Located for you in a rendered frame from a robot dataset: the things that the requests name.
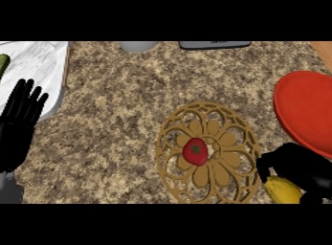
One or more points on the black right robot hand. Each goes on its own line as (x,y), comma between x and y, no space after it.
(304,166)

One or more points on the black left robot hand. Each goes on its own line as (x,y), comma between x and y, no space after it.
(10,134)

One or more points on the yellow lemon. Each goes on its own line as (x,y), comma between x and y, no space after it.
(282,190)

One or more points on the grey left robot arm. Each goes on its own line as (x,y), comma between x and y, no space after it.
(3,188)

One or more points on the red bowl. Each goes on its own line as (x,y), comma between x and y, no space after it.
(314,111)

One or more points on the gold openwork round placemat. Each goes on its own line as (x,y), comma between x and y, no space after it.
(208,152)

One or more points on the white marble cutting board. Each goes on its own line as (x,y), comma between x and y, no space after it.
(28,73)

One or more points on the red tomato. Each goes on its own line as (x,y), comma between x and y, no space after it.
(195,151)

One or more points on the pale grey round object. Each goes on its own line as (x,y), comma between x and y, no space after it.
(137,46)

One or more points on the dark grey flat appliance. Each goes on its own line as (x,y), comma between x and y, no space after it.
(214,44)

